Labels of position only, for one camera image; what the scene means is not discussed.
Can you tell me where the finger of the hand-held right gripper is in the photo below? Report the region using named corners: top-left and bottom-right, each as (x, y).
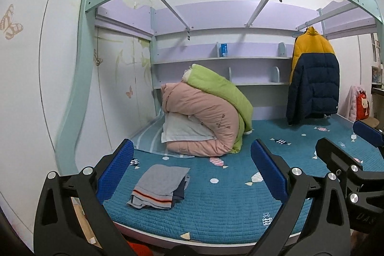
top-left (316, 137), bottom-right (363, 181)
top-left (352, 120), bottom-right (384, 151)

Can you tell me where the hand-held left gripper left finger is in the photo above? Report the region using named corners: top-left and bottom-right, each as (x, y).
top-left (34, 139), bottom-right (135, 256)

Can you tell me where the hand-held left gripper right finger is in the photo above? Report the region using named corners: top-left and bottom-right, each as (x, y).
top-left (249, 139), bottom-right (351, 256)

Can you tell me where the grey navy zip jacket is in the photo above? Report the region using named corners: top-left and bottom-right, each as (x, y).
top-left (126, 164), bottom-right (191, 210)

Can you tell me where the wooden stool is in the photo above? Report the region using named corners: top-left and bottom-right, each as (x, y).
top-left (364, 116), bottom-right (384, 129)

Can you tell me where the red cartoon bag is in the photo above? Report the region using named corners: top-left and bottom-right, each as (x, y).
top-left (355, 90), bottom-right (371, 120)

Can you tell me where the pink jacket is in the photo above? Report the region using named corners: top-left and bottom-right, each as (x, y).
top-left (344, 85), bottom-right (362, 123)

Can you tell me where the blue striped sheet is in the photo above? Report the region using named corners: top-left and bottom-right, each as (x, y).
top-left (133, 121), bottom-right (195, 158)

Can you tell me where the teal quilted bed cover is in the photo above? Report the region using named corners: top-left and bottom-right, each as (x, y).
top-left (102, 113), bottom-right (384, 244)

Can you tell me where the yellow navy puffer jacket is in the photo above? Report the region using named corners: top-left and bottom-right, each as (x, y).
top-left (286, 26), bottom-right (340, 125)

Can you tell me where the white pillow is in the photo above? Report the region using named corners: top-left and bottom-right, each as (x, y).
top-left (161, 113), bottom-right (215, 143)

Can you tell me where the pink quilt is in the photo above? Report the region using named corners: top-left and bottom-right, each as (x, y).
top-left (160, 82), bottom-right (240, 157)

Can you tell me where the white floral wardrobe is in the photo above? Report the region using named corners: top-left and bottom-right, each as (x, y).
top-left (94, 25), bottom-right (156, 137)

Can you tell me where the green quilt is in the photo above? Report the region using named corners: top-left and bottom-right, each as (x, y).
top-left (184, 64), bottom-right (254, 154)

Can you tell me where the picture frame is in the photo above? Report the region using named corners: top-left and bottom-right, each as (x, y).
top-left (371, 65), bottom-right (383, 84)

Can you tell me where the lavender wall shelf unit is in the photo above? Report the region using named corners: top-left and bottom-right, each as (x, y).
top-left (151, 4), bottom-right (296, 89)

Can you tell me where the large butterfly wall sticker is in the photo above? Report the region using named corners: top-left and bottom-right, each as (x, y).
top-left (0, 4), bottom-right (24, 41)

